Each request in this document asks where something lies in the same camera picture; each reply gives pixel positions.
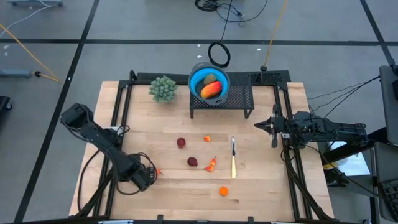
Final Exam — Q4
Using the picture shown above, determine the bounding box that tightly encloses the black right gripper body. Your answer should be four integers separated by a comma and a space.
271, 105, 285, 149

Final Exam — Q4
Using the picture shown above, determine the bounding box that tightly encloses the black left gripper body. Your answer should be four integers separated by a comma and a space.
132, 166, 157, 192

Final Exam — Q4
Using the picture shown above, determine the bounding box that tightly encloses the red-yellow toy mango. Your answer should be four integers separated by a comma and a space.
200, 80, 223, 100

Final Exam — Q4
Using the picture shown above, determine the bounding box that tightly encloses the brown-green toy kiwi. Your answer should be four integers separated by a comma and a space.
203, 73, 218, 86

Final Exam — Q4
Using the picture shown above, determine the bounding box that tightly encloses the blue collapsible bowl grey rim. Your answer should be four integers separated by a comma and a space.
187, 62, 231, 106

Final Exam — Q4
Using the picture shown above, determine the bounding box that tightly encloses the black perforated metal shelf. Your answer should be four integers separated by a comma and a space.
189, 73, 255, 119

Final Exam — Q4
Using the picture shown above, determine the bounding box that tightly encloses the black perforated plate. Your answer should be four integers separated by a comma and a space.
250, 70, 292, 84

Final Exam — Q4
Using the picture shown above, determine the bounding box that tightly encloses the green toy grape bunch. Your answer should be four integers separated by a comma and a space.
148, 75, 178, 103

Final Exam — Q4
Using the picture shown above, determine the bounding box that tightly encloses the dark grey side desk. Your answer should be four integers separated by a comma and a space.
373, 141, 398, 223
378, 64, 398, 147

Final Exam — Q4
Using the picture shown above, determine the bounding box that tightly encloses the black keyboard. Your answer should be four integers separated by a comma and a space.
379, 179, 398, 215

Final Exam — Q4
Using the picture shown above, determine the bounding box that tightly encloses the black floor object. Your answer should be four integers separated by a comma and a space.
0, 95, 13, 112

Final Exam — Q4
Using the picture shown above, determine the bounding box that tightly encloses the grey metal floor foot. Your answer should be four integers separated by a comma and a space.
6, 0, 65, 7
0, 68, 33, 78

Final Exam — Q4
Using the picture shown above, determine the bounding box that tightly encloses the knife with cream handle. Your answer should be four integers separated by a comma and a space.
230, 136, 237, 180

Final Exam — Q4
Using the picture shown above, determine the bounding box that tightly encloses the yellow floor cable with plug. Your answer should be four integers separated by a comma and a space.
0, 24, 60, 83
260, 0, 289, 72

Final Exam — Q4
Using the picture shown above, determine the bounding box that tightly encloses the black coiled floor cable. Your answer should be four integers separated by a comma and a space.
207, 0, 234, 69

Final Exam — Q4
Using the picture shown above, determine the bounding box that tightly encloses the black floor cable bundle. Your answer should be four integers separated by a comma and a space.
195, 0, 269, 27

